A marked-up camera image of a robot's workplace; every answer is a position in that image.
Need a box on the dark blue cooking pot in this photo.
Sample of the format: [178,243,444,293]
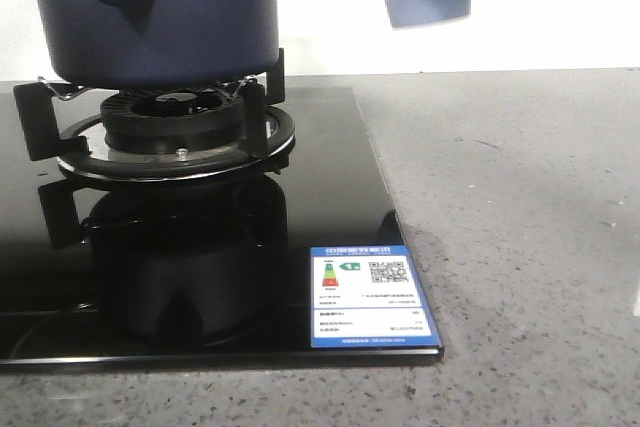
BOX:
[37,0,279,89]

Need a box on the black pot support grate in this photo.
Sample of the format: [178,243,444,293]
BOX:
[13,57,295,186]

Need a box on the blue energy label sticker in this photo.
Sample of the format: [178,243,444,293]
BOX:
[310,245,442,351]

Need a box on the black round gas burner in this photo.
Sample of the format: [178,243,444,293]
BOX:
[100,91,244,154]

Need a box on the black glass gas stove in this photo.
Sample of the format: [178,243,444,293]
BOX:
[1,87,443,373]

